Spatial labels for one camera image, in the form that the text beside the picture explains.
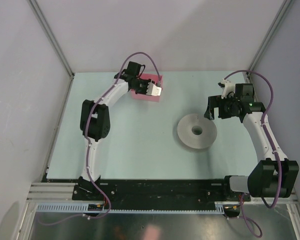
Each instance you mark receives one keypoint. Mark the pink plastic box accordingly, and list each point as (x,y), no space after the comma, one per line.
(146,76)

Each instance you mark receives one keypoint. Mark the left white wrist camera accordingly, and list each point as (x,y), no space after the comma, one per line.
(153,89)

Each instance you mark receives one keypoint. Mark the aluminium frame rail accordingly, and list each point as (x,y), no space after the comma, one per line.
(41,192)

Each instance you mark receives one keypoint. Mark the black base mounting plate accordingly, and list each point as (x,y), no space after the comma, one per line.
(218,189)

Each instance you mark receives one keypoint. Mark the aluminium corner post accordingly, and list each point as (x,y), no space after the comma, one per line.
(42,20)
(271,32)

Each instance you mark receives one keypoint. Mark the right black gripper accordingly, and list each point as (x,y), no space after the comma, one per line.
(216,101)

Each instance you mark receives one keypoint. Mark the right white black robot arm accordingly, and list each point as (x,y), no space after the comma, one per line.
(274,175)

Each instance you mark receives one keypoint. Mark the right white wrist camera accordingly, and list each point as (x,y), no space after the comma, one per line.
(228,88)

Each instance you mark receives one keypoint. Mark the grey slotted cable duct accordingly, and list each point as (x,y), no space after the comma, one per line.
(93,208)

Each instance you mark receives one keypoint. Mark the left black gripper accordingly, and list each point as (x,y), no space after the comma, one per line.
(146,82)

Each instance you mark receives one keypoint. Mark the right aluminium corner post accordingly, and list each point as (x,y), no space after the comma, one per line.
(271,32)

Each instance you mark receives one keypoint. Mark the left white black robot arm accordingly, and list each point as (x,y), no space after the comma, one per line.
(95,117)

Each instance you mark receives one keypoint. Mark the white plastic spool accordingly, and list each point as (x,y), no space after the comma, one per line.
(196,132)

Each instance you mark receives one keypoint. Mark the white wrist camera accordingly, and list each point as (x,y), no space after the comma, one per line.
(153,89)
(228,88)

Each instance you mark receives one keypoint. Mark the left aluminium corner post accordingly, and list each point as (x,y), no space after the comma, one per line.
(42,20)

